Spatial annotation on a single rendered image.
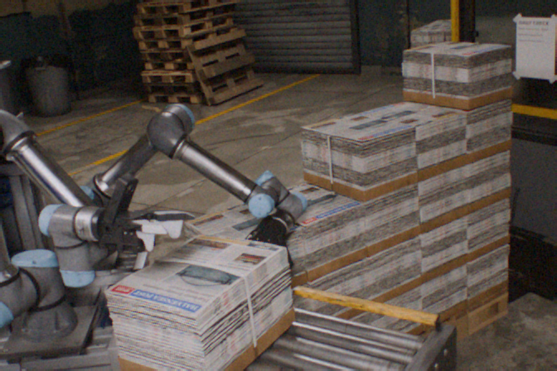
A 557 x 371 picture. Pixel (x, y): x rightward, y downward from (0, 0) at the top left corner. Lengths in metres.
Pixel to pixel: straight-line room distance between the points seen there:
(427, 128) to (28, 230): 1.52
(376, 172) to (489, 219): 0.76
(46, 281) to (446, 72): 1.82
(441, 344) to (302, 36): 8.64
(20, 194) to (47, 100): 7.22
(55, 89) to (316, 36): 3.72
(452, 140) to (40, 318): 1.73
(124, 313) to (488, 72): 1.89
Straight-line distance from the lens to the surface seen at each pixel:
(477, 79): 2.89
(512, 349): 3.22
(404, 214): 2.71
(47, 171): 1.73
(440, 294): 3.02
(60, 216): 1.56
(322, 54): 10.01
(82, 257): 1.60
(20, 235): 2.13
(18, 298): 1.82
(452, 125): 2.81
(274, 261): 1.70
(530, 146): 3.59
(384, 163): 2.57
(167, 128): 2.14
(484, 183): 3.05
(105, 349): 1.96
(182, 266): 1.72
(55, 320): 1.94
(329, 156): 2.62
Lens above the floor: 1.75
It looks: 19 degrees down
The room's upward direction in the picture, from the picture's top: 6 degrees counter-clockwise
